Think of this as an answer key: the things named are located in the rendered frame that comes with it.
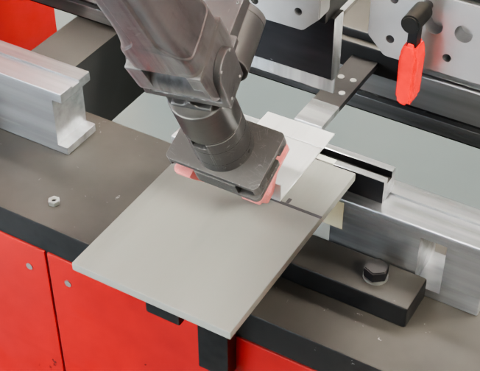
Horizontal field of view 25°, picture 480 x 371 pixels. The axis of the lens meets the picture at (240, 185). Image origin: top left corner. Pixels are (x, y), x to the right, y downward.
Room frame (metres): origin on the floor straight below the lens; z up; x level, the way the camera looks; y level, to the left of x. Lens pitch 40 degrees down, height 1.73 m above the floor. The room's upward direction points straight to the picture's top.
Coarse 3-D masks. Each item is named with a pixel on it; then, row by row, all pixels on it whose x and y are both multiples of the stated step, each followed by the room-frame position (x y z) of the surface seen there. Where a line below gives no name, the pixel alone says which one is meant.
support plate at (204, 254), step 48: (144, 192) 0.85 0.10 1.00; (192, 192) 0.85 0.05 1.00; (288, 192) 0.85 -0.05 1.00; (336, 192) 0.85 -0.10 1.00; (96, 240) 0.78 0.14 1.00; (144, 240) 0.78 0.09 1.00; (192, 240) 0.78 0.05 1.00; (240, 240) 0.78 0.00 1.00; (288, 240) 0.78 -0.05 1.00; (144, 288) 0.71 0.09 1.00; (192, 288) 0.71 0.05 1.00; (240, 288) 0.71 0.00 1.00
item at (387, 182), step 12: (252, 120) 0.98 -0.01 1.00; (336, 156) 0.92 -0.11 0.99; (348, 156) 0.91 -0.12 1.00; (360, 156) 0.91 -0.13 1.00; (348, 168) 0.89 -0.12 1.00; (360, 168) 0.90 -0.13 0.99; (372, 168) 0.90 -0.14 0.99; (384, 168) 0.89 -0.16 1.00; (360, 180) 0.88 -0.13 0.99; (372, 180) 0.87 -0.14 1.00; (384, 180) 0.87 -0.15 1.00; (360, 192) 0.88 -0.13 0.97; (372, 192) 0.87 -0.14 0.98; (384, 192) 0.87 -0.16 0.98
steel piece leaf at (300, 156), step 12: (288, 144) 0.93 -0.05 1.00; (300, 144) 0.93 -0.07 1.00; (288, 156) 0.91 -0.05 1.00; (300, 156) 0.91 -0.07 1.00; (312, 156) 0.91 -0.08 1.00; (288, 168) 0.89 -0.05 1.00; (300, 168) 0.89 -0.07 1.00; (276, 180) 0.87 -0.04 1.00; (288, 180) 0.87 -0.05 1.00; (276, 192) 0.84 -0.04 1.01
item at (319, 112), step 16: (368, 0) 1.18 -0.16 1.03; (352, 16) 1.14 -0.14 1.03; (368, 16) 1.14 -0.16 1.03; (352, 32) 1.12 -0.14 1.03; (352, 48) 1.10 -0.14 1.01; (368, 48) 1.09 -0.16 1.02; (352, 64) 1.08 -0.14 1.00; (368, 64) 1.08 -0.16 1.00; (384, 64) 1.08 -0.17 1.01; (336, 80) 1.05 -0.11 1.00; (352, 80) 1.05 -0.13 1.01; (320, 96) 1.02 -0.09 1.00; (336, 96) 1.02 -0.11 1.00; (352, 96) 1.02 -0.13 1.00; (304, 112) 0.99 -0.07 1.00; (320, 112) 0.99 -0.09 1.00; (336, 112) 0.99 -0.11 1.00; (320, 128) 0.96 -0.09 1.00
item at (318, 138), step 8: (264, 120) 0.97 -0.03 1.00; (272, 120) 0.97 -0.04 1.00; (280, 120) 0.97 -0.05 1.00; (288, 120) 0.97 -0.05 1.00; (272, 128) 0.96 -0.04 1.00; (280, 128) 0.96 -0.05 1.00; (288, 128) 0.96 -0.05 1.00; (296, 128) 0.96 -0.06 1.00; (304, 128) 0.96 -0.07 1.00; (312, 128) 0.96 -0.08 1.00; (288, 136) 0.94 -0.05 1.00; (296, 136) 0.94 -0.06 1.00; (304, 136) 0.94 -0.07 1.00; (312, 136) 0.94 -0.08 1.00; (320, 136) 0.94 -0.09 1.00; (328, 136) 0.94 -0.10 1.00; (312, 144) 0.93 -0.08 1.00; (320, 144) 0.93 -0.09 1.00
